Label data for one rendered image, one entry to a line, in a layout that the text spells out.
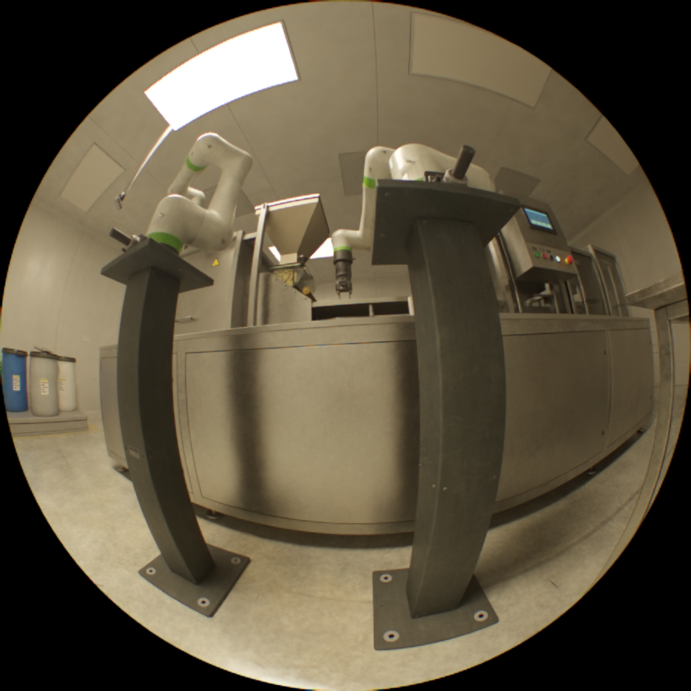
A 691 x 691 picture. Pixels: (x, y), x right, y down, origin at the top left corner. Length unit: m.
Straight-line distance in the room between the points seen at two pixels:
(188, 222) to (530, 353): 1.13
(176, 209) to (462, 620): 1.29
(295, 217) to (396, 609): 1.53
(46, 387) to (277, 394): 2.66
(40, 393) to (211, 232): 2.59
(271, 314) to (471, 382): 0.83
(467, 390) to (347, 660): 0.65
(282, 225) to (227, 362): 0.74
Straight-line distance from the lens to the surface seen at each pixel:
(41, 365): 2.94
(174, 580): 0.88
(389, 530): 0.81
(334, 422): 0.63
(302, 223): 1.15
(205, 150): 1.02
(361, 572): 0.83
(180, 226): 0.71
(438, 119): 2.38
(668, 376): 0.44
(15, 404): 3.26
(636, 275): 4.39
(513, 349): 0.77
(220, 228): 0.76
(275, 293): 1.01
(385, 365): 0.61
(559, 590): 0.85
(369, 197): 1.00
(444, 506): 0.39
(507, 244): 1.11
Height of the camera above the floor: 0.65
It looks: 7 degrees up
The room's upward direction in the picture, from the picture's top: 2 degrees counter-clockwise
